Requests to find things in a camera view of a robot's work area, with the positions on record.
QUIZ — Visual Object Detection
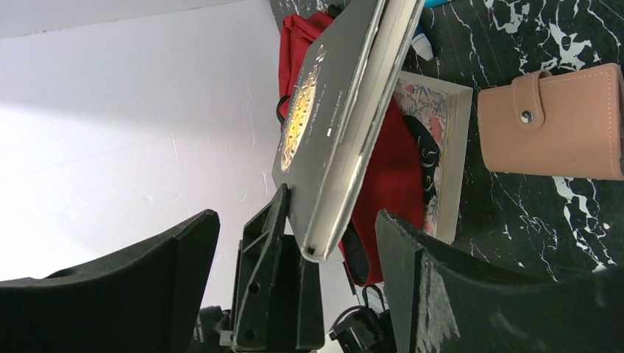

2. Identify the black hardcover book gold emblem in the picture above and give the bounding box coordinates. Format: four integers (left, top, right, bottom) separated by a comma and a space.
272, 1, 423, 263

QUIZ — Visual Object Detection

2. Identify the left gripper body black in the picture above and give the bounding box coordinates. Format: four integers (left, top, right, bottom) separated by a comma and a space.
187, 285, 398, 353

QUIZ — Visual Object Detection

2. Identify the Little Women paperback book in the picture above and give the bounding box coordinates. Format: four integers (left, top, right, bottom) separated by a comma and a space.
393, 71, 473, 244

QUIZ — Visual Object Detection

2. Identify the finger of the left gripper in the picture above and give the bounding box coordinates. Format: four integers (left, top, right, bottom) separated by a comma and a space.
230, 185, 325, 352

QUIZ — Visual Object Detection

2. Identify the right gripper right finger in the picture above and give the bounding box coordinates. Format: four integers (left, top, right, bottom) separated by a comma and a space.
375, 210, 623, 352

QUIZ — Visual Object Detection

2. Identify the blue white marker pen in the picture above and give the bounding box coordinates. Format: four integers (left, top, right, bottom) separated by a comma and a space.
411, 0, 452, 61

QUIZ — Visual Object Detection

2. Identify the red student backpack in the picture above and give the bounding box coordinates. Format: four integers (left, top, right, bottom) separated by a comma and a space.
276, 11, 425, 287

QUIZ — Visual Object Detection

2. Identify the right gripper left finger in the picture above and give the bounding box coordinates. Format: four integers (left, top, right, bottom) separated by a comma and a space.
1, 210, 220, 352

